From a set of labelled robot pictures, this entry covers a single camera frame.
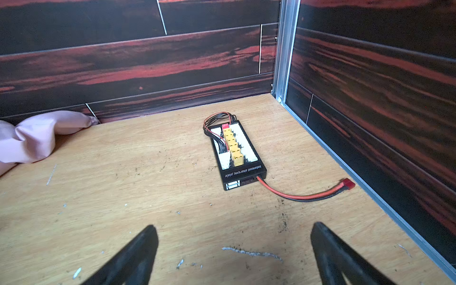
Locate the aluminium corner post right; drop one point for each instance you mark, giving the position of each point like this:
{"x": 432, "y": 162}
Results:
{"x": 288, "y": 20}

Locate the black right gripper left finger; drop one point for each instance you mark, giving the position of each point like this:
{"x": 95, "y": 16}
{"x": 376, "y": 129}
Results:
{"x": 133, "y": 264}

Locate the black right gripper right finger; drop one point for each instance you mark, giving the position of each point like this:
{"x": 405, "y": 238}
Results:
{"x": 337, "y": 262}

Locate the pink zip jacket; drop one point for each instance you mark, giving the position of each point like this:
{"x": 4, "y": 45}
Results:
{"x": 33, "y": 139}

